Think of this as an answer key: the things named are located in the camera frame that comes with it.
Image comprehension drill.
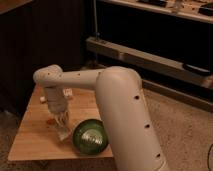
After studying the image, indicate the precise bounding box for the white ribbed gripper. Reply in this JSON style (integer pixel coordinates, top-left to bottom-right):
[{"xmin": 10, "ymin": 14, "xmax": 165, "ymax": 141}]
[{"xmin": 44, "ymin": 87, "xmax": 70, "ymax": 129}]

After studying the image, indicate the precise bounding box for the white sponge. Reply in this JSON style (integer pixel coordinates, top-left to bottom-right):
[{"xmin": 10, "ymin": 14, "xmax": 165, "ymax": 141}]
[{"xmin": 57, "ymin": 127, "xmax": 71, "ymax": 141}]

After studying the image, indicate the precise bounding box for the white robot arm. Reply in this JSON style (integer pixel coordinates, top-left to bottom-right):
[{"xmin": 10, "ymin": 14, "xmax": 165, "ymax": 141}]
[{"xmin": 33, "ymin": 65, "xmax": 170, "ymax": 171}]

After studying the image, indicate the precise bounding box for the small orange object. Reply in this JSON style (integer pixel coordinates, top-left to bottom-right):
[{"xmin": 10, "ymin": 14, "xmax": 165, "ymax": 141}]
[{"xmin": 46, "ymin": 119, "xmax": 55, "ymax": 125}]

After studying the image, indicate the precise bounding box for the white patterned small object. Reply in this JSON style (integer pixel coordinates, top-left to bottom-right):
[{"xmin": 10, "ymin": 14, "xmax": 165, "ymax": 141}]
[{"xmin": 63, "ymin": 89, "xmax": 73, "ymax": 98}]

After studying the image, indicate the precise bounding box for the wooden table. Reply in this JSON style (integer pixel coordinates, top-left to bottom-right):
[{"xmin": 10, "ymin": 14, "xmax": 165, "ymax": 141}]
[{"xmin": 7, "ymin": 70, "xmax": 116, "ymax": 162}]

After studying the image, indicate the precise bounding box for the vertical metal pole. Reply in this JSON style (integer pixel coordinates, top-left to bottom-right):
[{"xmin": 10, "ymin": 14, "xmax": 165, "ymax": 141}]
[{"xmin": 93, "ymin": 0, "xmax": 100, "ymax": 40}]

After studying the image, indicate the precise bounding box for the upper workbench shelf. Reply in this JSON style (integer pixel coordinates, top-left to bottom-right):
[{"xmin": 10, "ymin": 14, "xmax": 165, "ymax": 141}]
[{"xmin": 100, "ymin": 0, "xmax": 213, "ymax": 24}]

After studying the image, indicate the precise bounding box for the long metal shelf rail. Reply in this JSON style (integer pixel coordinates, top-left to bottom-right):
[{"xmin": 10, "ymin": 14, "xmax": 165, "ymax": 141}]
[{"xmin": 86, "ymin": 37, "xmax": 213, "ymax": 90}]

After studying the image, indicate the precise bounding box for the black object on rail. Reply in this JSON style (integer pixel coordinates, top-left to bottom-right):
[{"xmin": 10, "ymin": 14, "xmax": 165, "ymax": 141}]
[{"xmin": 182, "ymin": 63, "xmax": 213, "ymax": 76}]

